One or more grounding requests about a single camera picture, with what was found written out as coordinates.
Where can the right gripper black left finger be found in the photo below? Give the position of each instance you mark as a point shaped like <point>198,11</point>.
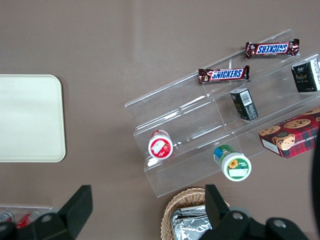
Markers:
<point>62,220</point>

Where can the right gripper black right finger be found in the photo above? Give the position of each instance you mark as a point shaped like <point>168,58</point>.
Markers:
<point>232,225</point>

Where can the light tan wicker basket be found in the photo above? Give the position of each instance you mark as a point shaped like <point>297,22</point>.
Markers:
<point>185,197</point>

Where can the cream plastic tray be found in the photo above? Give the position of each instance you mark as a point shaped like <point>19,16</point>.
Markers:
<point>30,117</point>

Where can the clear acrylic bottle rack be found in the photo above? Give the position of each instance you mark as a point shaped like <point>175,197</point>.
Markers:
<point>45,208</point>

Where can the silver foil pouch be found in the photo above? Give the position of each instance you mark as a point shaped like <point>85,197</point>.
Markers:
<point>192,226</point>
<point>187,211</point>

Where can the green lid yogurt cup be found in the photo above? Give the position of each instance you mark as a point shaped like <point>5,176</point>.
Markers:
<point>235,166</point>

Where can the red lid yogurt cup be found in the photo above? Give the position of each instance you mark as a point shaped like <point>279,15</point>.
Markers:
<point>160,147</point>

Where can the red plaid cookie box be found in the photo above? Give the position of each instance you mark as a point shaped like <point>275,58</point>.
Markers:
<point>292,137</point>

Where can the clear acrylic stepped shelf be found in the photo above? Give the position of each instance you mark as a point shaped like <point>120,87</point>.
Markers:
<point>195,120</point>

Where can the small black carton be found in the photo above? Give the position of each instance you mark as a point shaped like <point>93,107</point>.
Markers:
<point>244,105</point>
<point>306,76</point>

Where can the Snickers chocolate bar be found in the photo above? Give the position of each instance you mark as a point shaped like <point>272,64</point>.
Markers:
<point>272,48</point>
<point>223,74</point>

